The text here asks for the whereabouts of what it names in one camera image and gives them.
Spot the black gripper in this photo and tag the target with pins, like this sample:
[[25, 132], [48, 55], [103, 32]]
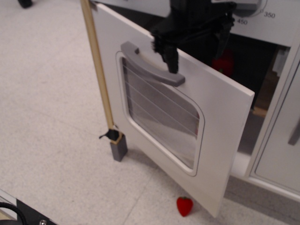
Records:
[[189, 20]]

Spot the white oven door with window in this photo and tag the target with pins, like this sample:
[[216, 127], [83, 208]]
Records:
[[156, 110]]

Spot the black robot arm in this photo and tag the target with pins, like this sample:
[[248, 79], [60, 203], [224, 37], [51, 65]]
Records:
[[203, 49]]

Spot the grey oven temperature knob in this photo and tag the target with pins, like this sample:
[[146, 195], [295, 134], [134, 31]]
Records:
[[246, 8]]

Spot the red toy bell pepper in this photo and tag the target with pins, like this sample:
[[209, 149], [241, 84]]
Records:
[[225, 63]]

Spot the red lidded spice jar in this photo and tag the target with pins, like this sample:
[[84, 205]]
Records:
[[197, 124]]

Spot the grey cabinet foot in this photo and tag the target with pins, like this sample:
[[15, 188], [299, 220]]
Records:
[[119, 149]]

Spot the white right cabinet door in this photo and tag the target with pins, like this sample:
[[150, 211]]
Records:
[[277, 164]]

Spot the red toy strawberry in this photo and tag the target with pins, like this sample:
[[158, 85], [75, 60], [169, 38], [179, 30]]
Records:
[[184, 206]]

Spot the black caster wheel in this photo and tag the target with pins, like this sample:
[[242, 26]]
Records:
[[25, 3]]

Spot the grey right door handle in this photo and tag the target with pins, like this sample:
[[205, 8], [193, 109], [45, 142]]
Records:
[[295, 135]]

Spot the black base plate with screw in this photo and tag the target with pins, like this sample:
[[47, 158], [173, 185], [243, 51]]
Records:
[[33, 217]]

